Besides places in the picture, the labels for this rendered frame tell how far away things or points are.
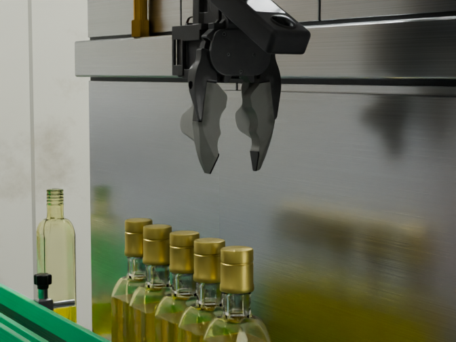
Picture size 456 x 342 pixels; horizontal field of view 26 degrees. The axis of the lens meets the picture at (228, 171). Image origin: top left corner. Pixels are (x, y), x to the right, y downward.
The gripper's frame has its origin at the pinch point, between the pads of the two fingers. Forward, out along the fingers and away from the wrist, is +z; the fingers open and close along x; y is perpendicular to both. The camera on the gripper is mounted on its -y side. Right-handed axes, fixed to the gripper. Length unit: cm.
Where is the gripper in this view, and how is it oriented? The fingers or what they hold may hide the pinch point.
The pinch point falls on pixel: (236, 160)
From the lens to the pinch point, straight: 100.9
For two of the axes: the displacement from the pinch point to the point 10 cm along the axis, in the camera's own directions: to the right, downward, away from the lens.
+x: -8.5, 0.5, -5.3
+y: -5.3, -0.8, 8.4
